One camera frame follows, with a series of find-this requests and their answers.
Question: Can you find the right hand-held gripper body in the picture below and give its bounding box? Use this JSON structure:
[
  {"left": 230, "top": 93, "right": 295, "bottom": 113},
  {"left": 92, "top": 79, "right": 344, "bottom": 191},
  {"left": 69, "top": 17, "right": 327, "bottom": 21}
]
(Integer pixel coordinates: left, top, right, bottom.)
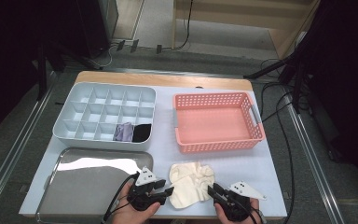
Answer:
[{"left": 213, "top": 181, "right": 268, "bottom": 223}]

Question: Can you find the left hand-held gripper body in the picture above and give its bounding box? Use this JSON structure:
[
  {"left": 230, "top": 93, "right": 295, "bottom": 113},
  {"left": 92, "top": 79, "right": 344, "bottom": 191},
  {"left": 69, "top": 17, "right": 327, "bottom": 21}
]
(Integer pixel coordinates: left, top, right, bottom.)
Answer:
[{"left": 126, "top": 166, "right": 170, "bottom": 212}]

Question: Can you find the cream sock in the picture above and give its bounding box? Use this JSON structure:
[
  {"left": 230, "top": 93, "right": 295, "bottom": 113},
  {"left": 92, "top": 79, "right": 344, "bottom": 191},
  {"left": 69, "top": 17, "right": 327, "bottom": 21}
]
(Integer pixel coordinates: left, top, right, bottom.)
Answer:
[{"left": 168, "top": 161, "right": 216, "bottom": 210}]

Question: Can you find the black sock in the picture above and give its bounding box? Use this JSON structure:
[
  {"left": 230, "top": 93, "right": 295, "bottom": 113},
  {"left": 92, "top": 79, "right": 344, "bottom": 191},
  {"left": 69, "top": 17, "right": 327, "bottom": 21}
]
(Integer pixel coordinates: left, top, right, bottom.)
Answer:
[{"left": 131, "top": 123, "right": 153, "bottom": 144}]

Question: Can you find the grey divided storage box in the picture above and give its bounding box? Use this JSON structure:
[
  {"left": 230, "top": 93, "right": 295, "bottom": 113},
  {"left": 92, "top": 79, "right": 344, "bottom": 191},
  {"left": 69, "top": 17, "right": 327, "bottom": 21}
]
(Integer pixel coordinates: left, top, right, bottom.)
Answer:
[{"left": 51, "top": 81, "right": 158, "bottom": 153}]

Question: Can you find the pink plastic basket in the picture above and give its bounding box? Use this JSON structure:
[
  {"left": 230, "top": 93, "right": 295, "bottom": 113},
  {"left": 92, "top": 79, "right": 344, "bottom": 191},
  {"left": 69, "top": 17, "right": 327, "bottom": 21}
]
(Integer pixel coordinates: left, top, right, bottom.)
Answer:
[{"left": 172, "top": 91, "right": 267, "bottom": 154}]

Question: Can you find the translucent grey box lid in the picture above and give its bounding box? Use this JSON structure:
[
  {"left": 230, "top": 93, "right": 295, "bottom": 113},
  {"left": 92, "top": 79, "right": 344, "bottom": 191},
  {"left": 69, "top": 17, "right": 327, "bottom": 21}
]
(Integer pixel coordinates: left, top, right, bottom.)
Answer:
[{"left": 34, "top": 147, "right": 154, "bottom": 224}]

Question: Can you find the person's left hand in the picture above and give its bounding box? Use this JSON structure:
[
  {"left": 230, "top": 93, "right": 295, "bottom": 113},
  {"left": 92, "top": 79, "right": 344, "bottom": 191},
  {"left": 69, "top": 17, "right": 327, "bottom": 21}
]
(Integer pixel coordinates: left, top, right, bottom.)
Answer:
[{"left": 111, "top": 181, "right": 162, "bottom": 224}]

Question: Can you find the person's right hand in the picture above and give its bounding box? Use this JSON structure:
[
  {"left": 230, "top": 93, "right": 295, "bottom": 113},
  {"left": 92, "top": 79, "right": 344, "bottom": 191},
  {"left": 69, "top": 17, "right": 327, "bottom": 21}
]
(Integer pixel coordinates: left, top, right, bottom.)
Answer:
[{"left": 213, "top": 198, "right": 263, "bottom": 224}]

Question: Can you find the black tripod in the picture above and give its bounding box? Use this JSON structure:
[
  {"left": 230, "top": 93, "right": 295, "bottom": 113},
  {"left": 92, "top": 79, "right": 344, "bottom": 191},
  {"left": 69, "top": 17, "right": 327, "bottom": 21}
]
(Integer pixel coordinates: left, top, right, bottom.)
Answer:
[{"left": 243, "top": 46, "right": 311, "bottom": 115}]

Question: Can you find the black curtain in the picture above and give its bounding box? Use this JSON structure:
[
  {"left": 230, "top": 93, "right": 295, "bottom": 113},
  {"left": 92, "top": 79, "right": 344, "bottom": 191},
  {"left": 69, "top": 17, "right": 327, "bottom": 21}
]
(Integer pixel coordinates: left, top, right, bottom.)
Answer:
[
  {"left": 0, "top": 0, "right": 82, "bottom": 144},
  {"left": 301, "top": 0, "right": 358, "bottom": 200}
]

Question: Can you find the black metal stand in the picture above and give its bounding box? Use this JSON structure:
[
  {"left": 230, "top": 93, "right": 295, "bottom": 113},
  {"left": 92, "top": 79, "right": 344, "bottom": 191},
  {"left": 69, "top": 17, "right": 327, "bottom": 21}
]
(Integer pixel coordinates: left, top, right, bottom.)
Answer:
[{"left": 35, "top": 40, "right": 105, "bottom": 102}]

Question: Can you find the dark metal cabinet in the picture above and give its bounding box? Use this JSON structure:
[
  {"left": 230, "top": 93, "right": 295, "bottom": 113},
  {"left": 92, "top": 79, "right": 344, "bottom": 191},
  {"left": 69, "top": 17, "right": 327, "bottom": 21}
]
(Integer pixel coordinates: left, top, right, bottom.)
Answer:
[{"left": 74, "top": 0, "right": 119, "bottom": 60}]

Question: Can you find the light wooden cabinet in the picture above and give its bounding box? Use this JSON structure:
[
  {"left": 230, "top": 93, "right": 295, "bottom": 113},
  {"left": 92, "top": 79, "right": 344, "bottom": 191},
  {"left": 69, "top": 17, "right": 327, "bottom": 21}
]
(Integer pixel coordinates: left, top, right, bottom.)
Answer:
[{"left": 171, "top": 0, "right": 323, "bottom": 60}]

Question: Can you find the left hand-held gripper cable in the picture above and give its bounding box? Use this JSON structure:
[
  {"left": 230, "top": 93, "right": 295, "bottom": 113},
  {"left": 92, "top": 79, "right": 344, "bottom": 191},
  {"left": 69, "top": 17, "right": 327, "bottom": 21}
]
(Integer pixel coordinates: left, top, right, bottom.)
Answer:
[{"left": 101, "top": 172, "right": 140, "bottom": 224}]

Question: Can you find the hand-held gripper cable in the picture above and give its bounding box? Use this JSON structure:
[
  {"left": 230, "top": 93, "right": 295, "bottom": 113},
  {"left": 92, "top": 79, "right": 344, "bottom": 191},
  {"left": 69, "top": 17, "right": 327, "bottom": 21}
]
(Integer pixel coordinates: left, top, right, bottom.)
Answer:
[
  {"left": 250, "top": 206, "right": 268, "bottom": 224},
  {"left": 101, "top": 172, "right": 140, "bottom": 224}
]

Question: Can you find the right hand-held gripper cable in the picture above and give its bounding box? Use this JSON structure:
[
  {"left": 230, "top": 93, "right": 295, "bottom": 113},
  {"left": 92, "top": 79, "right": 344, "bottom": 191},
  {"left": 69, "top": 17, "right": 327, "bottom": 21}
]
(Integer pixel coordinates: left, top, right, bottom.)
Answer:
[{"left": 250, "top": 206, "right": 268, "bottom": 224}]

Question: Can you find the black floor cable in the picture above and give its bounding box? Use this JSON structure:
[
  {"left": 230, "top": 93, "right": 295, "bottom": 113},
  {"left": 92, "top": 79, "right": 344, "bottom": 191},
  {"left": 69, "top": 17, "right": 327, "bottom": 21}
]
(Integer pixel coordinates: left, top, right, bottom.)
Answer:
[{"left": 259, "top": 59, "right": 296, "bottom": 224}]

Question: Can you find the metal floor rail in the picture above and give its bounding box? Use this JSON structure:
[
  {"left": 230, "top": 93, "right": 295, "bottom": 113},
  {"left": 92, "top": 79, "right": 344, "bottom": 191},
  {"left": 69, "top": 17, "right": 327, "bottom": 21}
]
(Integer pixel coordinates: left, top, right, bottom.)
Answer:
[
  {"left": 0, "top": 73, "right": 57, "bottom": 216},
  {"left": 283, "top": 102, "right": 346, "bottom": 224}
]

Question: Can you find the white floor cable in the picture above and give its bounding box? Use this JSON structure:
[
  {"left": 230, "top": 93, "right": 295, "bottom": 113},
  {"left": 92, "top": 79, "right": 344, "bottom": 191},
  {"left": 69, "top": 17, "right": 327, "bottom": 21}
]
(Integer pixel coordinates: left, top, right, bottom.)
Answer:
[{"left": 94, "top": 45, "right": 116, "bottom": 69}]

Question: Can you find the black hanging cable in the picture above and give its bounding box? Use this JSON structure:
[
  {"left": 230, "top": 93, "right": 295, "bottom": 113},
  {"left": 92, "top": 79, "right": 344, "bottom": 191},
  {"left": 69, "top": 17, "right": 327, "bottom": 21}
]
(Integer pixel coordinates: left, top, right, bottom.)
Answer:
[{"left": 161, "top": 0, "right": 194, "bottom": 51}]

